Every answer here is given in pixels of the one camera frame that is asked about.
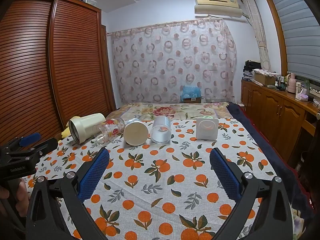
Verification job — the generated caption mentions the circle pattern sheer curtain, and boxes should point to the circle pattern sheer curtain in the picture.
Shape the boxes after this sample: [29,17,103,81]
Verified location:
[106,19,237,105]

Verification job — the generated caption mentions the cream wall air conditioner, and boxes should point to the cream wall air conditioner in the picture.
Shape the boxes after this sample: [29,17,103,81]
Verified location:
[194,0,243,18]

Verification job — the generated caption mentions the floral print glass cup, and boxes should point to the floral print glass cup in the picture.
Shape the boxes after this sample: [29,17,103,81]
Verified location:
[93,117,125,144]

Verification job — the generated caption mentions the white paper cup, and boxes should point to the white paper cup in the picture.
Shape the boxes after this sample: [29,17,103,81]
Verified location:
[123,118,149,146]

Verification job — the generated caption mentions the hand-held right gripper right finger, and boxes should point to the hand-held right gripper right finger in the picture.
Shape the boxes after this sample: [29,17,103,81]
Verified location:
[209,147,295,240]

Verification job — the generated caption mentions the person's left hand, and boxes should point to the person's left hand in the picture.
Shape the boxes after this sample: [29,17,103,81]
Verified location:
[0,179,30,217]

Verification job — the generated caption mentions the pile of dark clothes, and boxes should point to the pile of dark clothes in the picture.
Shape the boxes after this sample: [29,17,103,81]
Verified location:
[243,60,262,77]

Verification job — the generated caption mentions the grey window blind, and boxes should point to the grey window blind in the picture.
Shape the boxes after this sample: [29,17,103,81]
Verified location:
[269,0,320,91]

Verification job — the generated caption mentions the floral bed sheet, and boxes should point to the floral bed sheet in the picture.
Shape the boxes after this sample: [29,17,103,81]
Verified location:
[105,102,240,125]

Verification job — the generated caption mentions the blue plastic bag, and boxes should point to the blue plastic bag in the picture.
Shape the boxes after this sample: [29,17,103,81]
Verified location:
[180,85,202,99]

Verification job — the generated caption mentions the cream insulated cup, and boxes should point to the cream insulated cup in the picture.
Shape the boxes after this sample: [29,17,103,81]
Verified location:
[69,113,106,145]

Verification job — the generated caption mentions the orange fruit print tablecloth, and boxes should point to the orange fruit print tablecloth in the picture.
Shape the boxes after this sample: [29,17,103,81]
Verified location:
[21,119,278,240]

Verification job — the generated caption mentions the open cardboard box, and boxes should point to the open cardboard box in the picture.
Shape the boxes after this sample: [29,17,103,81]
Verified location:
[253,69,278,87]

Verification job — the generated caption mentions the yellow plush toy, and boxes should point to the yellow plush toy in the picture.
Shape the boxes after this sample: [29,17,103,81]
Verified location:
[56,122,75,143]

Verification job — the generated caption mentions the pink kettle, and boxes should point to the pink kettle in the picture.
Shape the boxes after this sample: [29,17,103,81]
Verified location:
[287,72,297,94]

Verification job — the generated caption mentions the brown slatted wooden wardrobe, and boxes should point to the brown slatted wooden wardrobe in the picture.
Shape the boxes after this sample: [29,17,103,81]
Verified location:
[0,0,117,148]

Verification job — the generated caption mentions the wooden sideboard cabinet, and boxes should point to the wooden sideboard cabinet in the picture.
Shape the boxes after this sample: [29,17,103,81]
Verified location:
[241,79,320,166]

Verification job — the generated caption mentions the clear frosted glass cup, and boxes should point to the clear frosted glass cup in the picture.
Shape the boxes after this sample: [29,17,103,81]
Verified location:
[150,116,171,144]

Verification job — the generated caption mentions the patterned window curtain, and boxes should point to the patterned window curtain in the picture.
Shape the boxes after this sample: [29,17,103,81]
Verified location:
[241,0,272,73]

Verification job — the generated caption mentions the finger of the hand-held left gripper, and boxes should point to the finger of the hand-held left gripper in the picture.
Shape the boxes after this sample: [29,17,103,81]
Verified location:
[18,132,42,147]
[26,137,59,157]

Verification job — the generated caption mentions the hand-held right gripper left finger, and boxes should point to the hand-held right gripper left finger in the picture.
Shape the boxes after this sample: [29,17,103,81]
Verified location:
[25,147,110,240]

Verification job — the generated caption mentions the white square plastic cup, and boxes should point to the white square plastic cup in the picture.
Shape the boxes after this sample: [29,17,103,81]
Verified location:
[195,117,219,140]

